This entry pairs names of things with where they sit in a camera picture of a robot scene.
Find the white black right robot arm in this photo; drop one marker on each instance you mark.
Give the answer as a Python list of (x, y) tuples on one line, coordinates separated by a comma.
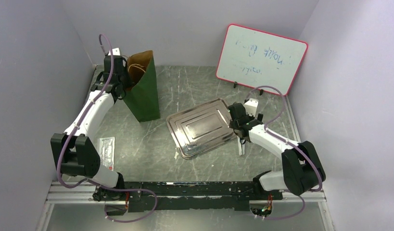
[(301, 171)]

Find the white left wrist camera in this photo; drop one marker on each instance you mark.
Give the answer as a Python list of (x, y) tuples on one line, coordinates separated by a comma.
[(116, 51)]

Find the silver metal tray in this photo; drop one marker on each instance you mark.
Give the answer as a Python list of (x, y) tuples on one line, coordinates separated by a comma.
[(201, 129)]

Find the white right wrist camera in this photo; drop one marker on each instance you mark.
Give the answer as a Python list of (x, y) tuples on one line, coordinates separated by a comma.
[(251, 106)]

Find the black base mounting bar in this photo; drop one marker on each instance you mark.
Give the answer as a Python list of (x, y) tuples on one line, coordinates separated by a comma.
[(181, 204)]

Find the green brown paper bag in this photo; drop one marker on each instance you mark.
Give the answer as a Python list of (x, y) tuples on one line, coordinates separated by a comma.
[(142, 98)]

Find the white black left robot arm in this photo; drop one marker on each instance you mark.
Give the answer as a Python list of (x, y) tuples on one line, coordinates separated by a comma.
[(73, 151)]

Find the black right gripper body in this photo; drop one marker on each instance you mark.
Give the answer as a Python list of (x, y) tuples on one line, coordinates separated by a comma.
[(233, 126)]

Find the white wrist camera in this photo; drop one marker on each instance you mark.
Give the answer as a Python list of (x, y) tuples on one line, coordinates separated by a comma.
[(251, 106), (116, 51)]

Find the white plastic packet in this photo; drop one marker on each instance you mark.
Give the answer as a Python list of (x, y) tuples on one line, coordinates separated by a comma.
[(105, 150)]

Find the silver metal tongs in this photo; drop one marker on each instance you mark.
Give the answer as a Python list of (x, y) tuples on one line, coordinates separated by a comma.
[(241, 146)]

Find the aluminium frame rail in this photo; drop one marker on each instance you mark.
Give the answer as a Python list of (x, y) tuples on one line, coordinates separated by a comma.
[(87, 192)]

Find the red framed whiteboard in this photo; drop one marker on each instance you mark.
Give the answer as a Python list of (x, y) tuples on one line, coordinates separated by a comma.
[(252, 58)]

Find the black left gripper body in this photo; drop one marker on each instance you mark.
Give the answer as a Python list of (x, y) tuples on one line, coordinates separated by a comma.
[(125, 78)]

